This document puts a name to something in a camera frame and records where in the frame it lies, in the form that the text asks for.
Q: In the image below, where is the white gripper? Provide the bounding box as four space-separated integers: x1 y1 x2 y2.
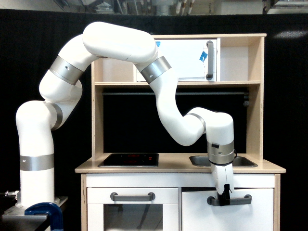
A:
211 163 234 206

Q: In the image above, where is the white cabinet door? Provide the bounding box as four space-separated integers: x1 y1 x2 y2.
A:
182 188 274 231

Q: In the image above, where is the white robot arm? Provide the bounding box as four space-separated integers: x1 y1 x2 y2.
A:
16 22 234 208

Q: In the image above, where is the white oven door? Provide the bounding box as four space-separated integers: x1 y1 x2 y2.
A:
87 188 180 231

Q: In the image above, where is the white microwave door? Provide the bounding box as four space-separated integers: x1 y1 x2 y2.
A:
134 39 220 82

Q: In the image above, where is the grey toy sink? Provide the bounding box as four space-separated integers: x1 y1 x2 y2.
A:
189 155 258 167

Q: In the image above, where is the wooden toy kitchen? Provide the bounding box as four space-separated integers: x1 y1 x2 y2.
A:
76 34 285 231

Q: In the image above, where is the black toy stovetop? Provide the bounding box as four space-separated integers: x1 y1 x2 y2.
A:
98 153 159 167

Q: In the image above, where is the blue tape right piece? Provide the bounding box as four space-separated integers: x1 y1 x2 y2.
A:
199 51 208 62

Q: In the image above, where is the blue c-clamp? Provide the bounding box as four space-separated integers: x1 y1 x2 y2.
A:
24 202 64 231

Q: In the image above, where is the grey oven door handle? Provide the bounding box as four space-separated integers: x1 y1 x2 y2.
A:
110 192 156 202

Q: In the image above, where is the grey microwave door handle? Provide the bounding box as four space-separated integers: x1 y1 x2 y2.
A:
206 41 214 81

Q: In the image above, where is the grey hanging rail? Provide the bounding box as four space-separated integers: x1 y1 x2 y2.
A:
102 91 249 96

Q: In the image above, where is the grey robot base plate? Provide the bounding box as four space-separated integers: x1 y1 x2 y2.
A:
1 196 69 220

